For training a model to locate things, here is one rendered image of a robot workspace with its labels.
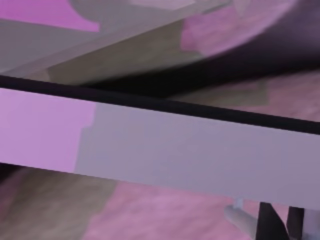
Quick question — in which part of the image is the grey metal bar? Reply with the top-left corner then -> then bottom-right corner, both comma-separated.
0,86 -> 320,210

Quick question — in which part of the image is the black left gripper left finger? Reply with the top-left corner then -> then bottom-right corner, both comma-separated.
254,201 -> 291,240

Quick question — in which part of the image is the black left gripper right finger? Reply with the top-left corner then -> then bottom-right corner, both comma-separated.
286,205 -> 305,240

